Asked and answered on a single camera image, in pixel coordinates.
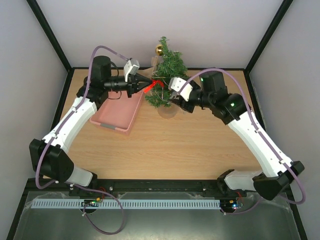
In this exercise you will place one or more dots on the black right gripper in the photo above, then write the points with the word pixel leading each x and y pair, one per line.
pixel 182 103

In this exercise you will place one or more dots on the black front frame rail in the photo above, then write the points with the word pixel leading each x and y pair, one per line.
pixel 204 188

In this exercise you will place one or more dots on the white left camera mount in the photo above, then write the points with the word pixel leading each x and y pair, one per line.
pixel 126 76

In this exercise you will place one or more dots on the silver glitter star ornament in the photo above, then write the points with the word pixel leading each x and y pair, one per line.
pixel 174 95

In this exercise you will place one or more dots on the red ribbon bow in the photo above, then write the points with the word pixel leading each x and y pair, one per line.
pixel 153 84

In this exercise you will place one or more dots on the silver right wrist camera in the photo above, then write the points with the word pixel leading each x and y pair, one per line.
pixel 176 83

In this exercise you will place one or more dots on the small green christmas tree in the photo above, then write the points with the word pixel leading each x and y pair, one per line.
pixel 167 75

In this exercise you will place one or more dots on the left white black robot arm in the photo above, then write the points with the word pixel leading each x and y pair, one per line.
pixel 49 156

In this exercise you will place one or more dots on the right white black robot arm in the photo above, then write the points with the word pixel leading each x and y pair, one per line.
pixel 207 89

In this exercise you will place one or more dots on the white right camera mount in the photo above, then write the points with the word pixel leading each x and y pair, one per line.
pixel 186 91

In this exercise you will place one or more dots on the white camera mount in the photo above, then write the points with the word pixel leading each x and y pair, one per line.
pixel 186 91
pixel 126 76

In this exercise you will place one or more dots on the gold bauble ornament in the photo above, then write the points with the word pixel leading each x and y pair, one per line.
pixel 159 50

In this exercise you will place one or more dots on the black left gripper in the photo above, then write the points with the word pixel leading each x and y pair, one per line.
pixel 133 83

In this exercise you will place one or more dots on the light blue slotted cable duct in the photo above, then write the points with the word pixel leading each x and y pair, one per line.
pixel 129 204

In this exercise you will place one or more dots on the round wooden tree base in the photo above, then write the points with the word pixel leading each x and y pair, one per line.
pixel 168 112

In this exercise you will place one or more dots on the pink perforated plastic basket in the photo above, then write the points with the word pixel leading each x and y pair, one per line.
pixel 118 112

